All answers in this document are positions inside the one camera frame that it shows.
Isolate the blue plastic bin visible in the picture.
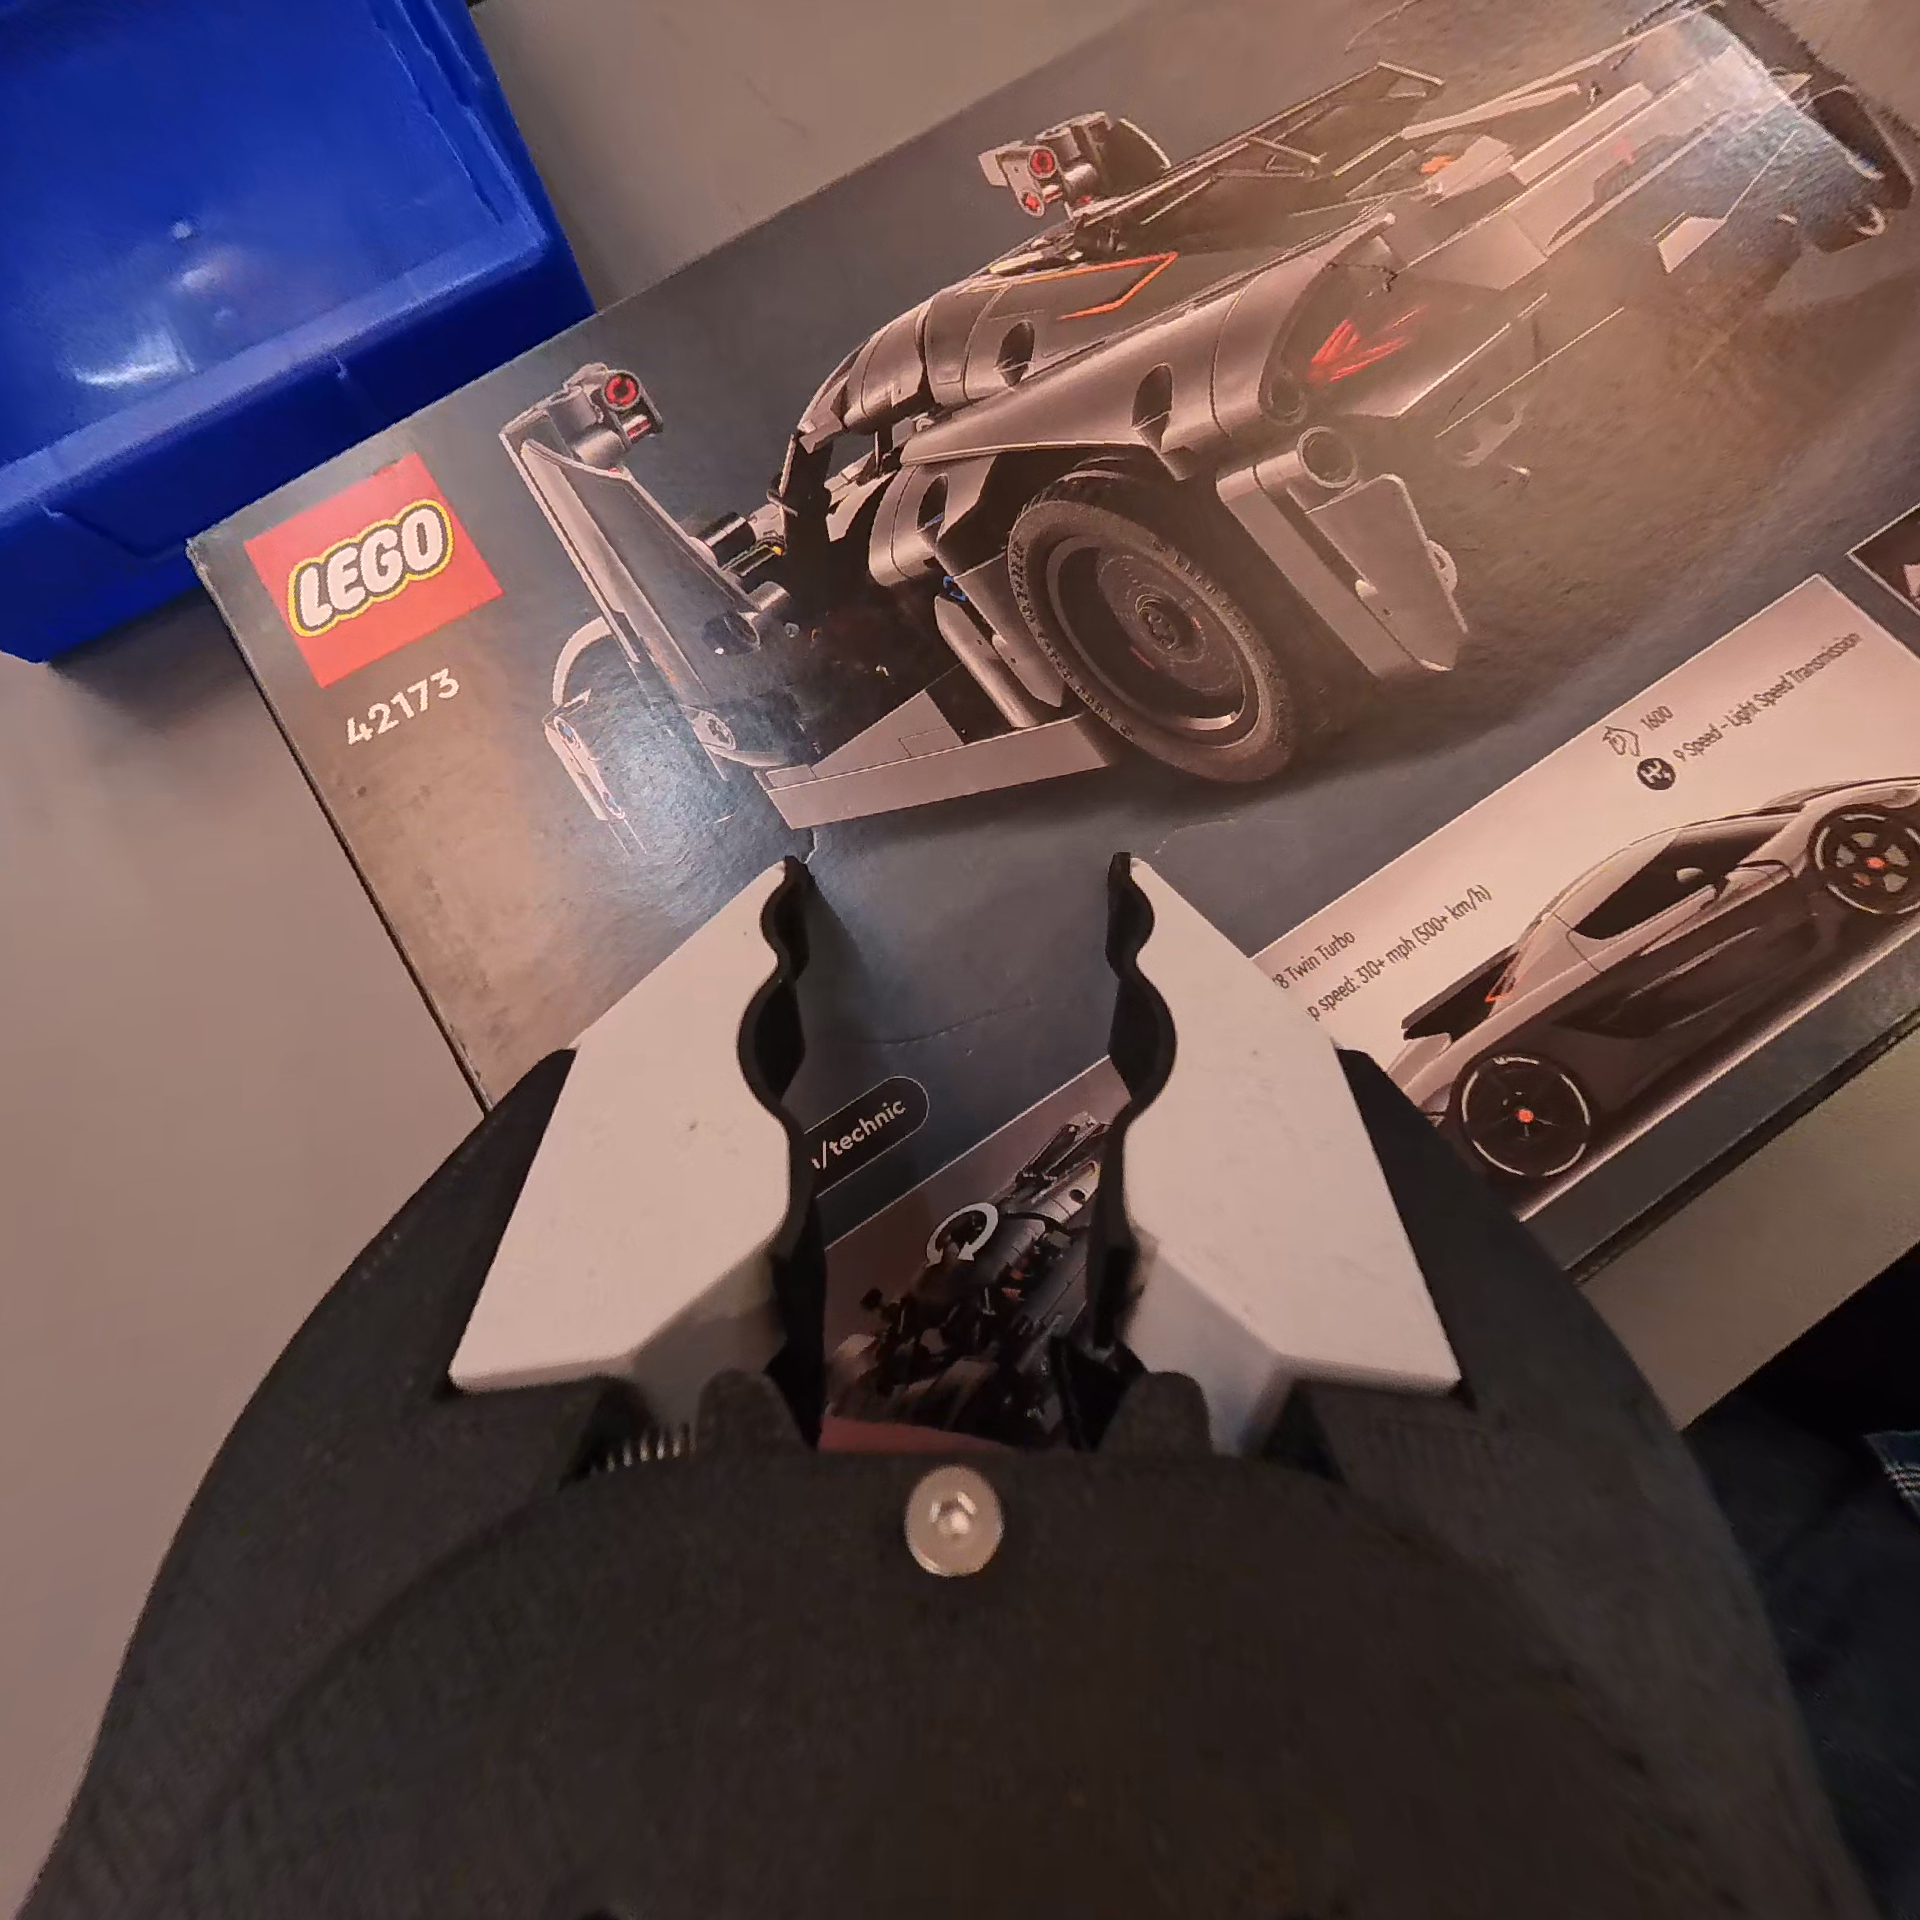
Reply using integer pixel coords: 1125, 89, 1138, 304
0, 0, 581, 663

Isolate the toy car set box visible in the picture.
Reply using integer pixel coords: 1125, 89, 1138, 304
186, 0, 1920, 1451

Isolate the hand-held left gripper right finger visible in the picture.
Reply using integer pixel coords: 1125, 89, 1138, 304
1084, 852, 1464, 1461

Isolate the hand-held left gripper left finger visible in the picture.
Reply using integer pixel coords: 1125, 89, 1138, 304
445, 859, 825, 1428

